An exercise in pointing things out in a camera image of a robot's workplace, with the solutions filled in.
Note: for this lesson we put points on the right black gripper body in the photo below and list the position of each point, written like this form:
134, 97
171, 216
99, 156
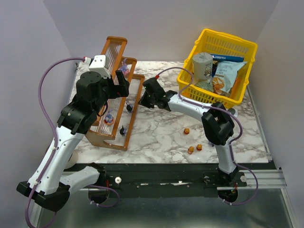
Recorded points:
149, 94

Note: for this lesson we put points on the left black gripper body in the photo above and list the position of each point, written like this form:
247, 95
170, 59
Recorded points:
116, 88

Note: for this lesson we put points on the purple donkey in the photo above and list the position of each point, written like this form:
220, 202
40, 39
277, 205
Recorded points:
124, 68
109, 119

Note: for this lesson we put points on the black hat donkey toy back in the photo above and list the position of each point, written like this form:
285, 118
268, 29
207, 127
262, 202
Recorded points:
129, 108

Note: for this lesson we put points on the black hat donkey toy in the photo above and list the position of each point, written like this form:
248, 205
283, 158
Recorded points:
129, 108
123, 131

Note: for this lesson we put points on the black hat donkey toy front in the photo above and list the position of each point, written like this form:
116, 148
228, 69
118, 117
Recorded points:
123, 131

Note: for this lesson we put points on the orange bear toy back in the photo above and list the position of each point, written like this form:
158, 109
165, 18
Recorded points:
186, 131

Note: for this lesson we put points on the orange bear toy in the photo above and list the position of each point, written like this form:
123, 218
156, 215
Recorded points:
190, 150
199, 147
186, 131

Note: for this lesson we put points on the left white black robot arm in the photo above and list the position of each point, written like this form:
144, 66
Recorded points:
47, 187

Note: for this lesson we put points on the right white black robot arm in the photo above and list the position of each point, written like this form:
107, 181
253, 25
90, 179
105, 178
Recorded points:
217, 122

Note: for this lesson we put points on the brown tiered acrylic shelf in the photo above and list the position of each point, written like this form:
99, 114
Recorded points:
108, 131

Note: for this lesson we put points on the green round item in basket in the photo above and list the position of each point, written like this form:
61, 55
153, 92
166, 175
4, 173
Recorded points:
205, 85

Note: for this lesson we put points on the grey cylindrical canister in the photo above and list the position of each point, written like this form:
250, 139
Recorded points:
202, 65

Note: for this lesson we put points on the orange bear toy front left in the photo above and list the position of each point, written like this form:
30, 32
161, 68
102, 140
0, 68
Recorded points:
190, 150

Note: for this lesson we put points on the orange bear toy front right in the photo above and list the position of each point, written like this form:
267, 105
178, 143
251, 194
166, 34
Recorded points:
199, 147

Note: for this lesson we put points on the light blue chips bag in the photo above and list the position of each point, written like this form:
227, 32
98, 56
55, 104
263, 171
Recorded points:
225, 76

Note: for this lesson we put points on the dark blue box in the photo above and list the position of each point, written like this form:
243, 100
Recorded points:
218, 57

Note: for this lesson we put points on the brown topped white roll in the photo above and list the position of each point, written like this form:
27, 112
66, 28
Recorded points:
72, 159

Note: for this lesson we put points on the white bottle grey cap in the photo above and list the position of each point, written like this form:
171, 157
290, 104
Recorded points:
233, 111

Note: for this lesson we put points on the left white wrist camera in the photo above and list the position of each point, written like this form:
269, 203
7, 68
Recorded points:
99, 64

